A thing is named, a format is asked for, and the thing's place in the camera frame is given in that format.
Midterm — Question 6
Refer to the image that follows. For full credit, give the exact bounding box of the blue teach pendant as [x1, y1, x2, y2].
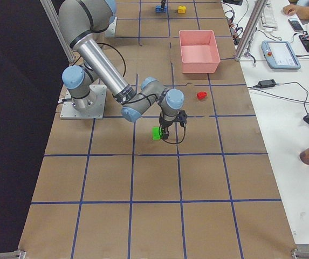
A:
[261, 40, 301, 70]

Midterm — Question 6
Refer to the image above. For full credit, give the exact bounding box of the blue toy block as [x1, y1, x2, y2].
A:
[155, 5, 167, 13]

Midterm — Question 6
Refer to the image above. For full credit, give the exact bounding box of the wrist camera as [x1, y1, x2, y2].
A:
[177, 110, 187, 128]

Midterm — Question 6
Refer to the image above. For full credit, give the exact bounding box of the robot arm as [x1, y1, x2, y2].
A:
[58, 1, 187, 141]

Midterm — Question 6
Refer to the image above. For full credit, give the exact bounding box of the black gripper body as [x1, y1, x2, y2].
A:
[159, 113, 181, 132]

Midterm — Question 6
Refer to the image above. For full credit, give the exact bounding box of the person's hand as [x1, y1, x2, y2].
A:
[282, 4, 302, 16]

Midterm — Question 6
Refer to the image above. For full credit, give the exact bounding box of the black smartphone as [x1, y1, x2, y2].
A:
[288, 18, 304, 32]

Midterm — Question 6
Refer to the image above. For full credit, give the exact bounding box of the aluminium frame post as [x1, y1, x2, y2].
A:
[235, 0, 267, 61]

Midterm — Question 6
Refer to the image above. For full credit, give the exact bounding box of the black power adapter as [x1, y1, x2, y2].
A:
[257, 79, 277, 88]

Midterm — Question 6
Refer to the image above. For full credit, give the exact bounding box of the white keyboard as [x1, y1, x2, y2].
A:
[260, 4, 278, 30]

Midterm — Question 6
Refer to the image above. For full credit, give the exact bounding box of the pink plastic box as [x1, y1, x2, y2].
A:
[179, 30, 221, 73]

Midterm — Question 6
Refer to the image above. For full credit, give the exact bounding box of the red toy block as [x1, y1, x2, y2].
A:
[196, 91, 208, 100]

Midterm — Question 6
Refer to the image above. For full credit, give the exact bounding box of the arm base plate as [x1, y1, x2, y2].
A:
[60, 84, 107, 119]

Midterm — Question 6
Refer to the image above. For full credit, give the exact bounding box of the green toy block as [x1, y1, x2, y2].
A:
[152, 126, 162, 140]

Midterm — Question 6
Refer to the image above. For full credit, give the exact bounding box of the yellow toy block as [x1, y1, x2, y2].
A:
[177, 5, 187, 13]

